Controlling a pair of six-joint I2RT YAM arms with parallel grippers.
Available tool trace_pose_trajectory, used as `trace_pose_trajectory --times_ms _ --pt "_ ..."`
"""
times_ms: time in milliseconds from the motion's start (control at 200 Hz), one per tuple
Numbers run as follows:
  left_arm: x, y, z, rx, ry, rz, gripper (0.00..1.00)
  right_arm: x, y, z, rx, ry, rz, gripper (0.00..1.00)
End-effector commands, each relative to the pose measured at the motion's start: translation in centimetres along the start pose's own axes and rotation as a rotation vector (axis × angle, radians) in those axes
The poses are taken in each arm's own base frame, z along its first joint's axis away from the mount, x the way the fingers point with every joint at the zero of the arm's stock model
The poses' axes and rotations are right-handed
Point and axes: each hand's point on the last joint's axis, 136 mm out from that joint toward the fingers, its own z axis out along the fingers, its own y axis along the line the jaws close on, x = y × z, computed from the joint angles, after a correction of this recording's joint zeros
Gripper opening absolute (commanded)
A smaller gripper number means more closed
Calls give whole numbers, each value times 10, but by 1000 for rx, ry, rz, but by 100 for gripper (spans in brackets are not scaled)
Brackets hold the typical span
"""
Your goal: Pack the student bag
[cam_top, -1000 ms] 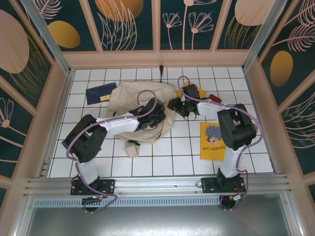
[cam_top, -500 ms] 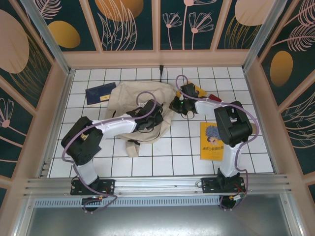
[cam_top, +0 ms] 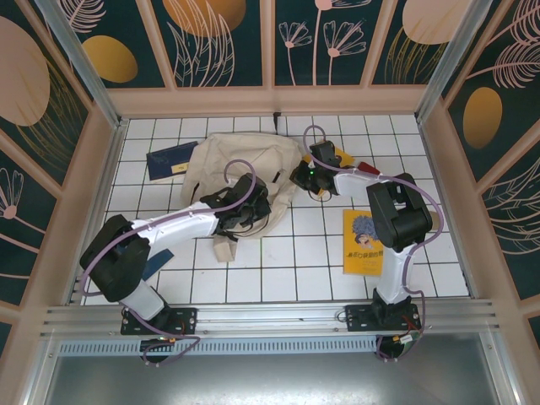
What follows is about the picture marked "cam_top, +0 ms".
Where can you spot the yellow book with couple picture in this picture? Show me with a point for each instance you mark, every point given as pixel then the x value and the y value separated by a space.
pixel 346 158

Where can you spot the beige canvas backpack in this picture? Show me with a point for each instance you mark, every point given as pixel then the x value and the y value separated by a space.
pixel 236 152

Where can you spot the small red box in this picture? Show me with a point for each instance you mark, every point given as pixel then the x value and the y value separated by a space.
pixel 368 167

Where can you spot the navy blue book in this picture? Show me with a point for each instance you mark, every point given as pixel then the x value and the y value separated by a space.
pixel 169 162

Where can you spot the yellow book with purple-haired figure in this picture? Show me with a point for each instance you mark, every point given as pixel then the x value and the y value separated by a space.
pixel 358 257

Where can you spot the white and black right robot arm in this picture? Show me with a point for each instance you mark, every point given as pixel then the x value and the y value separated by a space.
pixel 394 270

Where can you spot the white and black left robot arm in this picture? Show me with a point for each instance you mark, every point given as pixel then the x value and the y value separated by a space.
pixel 181 225

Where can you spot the dark blue flat strip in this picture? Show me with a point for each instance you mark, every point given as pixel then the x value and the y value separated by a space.
pixel 158 263

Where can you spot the aluminium mounting rail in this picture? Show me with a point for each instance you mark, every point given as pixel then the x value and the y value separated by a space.
pixel 274 316

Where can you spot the aluminium side rail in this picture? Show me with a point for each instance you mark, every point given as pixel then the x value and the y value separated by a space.
pixel 98 211
pixel 450 211

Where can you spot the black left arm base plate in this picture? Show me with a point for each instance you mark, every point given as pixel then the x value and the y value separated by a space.
pixel 187 320

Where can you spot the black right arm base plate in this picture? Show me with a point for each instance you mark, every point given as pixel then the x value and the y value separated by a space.
pixel 358 316

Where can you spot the aluminium corner post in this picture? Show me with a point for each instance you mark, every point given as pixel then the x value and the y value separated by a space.
pixel 84 63
pixel 454 63

